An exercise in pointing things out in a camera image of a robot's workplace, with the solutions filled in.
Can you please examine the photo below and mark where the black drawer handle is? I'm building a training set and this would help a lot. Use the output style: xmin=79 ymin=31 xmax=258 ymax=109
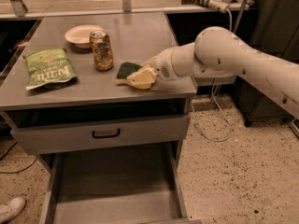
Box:
xmin=92 ymin=128 xmax=121 ymax=139

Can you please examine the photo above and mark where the black floor cable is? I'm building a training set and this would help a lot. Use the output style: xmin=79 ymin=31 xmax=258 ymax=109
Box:
xmin=0 ymin=141 xmax=38 ymax=175

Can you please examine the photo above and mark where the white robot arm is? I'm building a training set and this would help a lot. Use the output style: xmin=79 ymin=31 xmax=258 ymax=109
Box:
xmin=116 ymin=26 xmax=299 ymax=119

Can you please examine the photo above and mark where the green chip bag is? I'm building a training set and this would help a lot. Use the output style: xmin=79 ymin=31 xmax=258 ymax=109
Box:
xmin=23 ymin=49 xmax=78 ymax=91

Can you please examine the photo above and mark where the white shoe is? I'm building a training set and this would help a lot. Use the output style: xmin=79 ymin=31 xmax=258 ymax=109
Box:
xmin=0 ymin=196 xmax=26 ymax=224

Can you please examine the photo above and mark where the grey open middle drawer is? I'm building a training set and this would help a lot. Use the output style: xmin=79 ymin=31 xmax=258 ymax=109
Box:
xmin=39 ymin=143 xmax=201 ymax=224

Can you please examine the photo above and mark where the grey drawer cabinet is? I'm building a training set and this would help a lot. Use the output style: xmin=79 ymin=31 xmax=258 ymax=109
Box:
xmin=0 ymin=12 xmax=198 ymax=224

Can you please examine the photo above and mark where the white cable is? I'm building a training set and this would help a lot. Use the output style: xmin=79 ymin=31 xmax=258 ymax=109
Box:
xmin=190 ymin=7 xmax=234 ymax=143

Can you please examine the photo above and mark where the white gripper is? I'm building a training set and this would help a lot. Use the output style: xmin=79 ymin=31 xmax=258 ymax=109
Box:
xmin=116 ymin=49 xmax=179 ymax=90

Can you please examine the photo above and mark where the grey top drawer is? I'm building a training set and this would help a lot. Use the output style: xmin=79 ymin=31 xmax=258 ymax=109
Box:
xmin=11 ymin=115 xmax=190 ymax=155

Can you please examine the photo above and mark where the orange soda can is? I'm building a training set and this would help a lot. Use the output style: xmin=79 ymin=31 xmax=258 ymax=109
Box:
xmin=90 ymin=29 xmax=113 ymax=72

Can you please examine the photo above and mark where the green sponge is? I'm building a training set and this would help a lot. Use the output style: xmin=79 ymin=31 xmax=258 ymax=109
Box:
xmin=116 ymin=63 xmax=142 ymax=79

